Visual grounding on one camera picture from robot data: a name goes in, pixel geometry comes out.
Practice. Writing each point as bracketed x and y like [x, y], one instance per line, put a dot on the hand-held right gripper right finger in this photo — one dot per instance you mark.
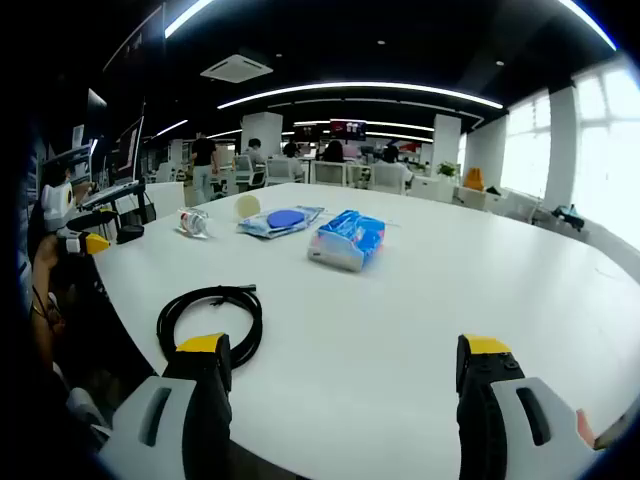
[505, 430]

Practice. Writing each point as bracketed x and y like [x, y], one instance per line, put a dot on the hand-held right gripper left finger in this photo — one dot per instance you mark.
[165, 430]

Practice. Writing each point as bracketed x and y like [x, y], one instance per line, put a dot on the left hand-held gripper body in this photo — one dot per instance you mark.
[57, 205]

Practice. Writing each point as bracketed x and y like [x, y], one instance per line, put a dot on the clear water bottle tabletop item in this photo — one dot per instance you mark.
[194, 222]

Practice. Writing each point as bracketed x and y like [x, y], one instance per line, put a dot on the paper cup tabletop item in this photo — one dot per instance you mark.
[247, 206]

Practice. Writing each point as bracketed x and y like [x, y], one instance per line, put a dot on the blue wipes pack tabletop item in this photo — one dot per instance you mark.
[285, 220]

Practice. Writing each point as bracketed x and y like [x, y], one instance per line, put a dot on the blue tissue pack tabletop item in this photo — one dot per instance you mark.
[345, 240]

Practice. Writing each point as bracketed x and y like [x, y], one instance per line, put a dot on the person's right hand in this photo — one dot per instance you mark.
[585, 427]

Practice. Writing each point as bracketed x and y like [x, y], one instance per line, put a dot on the silver laptop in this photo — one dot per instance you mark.
[112, 192]

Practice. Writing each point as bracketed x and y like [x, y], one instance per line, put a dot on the white office chair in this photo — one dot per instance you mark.
[165, 200]
[330, 173]
[282, 172]
[387, 179]
[245, 172]

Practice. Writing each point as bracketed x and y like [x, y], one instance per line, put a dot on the white worn device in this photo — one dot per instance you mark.
[87, 407]

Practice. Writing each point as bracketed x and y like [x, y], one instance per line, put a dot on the lit computer monitor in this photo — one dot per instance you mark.
[130, 147]

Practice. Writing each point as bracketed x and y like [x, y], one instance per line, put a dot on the dark computer monitor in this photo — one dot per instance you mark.
[95, 115]

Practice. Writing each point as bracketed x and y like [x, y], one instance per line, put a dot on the person's dark clothed body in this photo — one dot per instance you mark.
[90, 350]

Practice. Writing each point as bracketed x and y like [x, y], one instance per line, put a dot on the white table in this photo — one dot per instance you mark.
[400, 325]

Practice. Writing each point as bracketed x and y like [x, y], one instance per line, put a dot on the ceiling air conditioner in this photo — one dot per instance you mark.
[237, 68]

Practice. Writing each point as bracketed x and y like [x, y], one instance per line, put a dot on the curved ceiling light strip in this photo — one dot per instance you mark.
[185, 17]
[360, 86]

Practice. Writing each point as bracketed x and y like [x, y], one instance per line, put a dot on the dark bag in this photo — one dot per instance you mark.
[569, 216]

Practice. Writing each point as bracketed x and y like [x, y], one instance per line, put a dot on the white low cabinet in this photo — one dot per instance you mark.
[470, 197]

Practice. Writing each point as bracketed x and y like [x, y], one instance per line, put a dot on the orange bag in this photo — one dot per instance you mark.
[474, 180]

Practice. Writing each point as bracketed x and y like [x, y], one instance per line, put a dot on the potted green plant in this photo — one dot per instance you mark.
[447, 169]

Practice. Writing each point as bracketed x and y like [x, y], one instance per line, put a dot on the window with blinds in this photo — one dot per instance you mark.
[525, 145]

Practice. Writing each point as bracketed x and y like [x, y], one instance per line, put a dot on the large bright window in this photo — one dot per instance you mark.
[610, 150]

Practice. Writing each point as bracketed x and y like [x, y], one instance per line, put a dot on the wall television screen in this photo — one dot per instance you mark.
[348, 130]
[306, 133]

